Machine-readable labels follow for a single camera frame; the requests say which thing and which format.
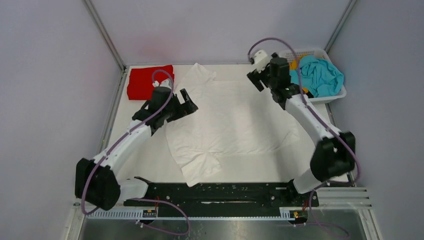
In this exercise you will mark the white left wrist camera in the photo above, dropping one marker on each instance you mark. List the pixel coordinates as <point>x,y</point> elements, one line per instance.
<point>164,83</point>

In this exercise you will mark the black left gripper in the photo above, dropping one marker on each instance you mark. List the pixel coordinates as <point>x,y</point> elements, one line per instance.
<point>187,107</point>

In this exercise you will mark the white t shirt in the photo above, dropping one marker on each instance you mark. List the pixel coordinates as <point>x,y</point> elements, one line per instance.
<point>233,119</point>

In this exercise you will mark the yellow t shirt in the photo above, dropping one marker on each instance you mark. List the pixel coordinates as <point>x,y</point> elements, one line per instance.
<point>293,66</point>

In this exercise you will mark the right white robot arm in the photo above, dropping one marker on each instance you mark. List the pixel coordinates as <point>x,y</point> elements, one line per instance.
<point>333,154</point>

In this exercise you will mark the white plastic laundry basket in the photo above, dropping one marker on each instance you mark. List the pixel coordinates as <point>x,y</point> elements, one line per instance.
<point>318,53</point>

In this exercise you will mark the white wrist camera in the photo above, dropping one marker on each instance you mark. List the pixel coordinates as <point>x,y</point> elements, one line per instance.
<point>260,59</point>
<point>164,83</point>

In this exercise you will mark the aluminium frame rail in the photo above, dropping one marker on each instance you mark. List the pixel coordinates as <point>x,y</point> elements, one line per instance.
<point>330,198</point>

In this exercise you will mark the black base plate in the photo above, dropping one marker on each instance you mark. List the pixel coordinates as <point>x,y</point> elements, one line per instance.
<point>227,200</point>

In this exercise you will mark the teal t shirt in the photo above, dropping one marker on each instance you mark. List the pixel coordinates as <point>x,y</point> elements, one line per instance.
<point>319,76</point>

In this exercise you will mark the folded red t shirt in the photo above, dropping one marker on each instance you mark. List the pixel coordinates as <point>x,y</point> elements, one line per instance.
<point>140,86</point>

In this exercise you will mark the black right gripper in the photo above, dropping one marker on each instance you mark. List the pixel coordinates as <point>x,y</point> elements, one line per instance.
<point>255,77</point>

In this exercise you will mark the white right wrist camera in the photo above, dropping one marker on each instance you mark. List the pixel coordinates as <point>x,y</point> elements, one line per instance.
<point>260,59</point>

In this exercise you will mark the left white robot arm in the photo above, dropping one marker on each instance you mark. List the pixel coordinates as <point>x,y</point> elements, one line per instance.
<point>96,179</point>

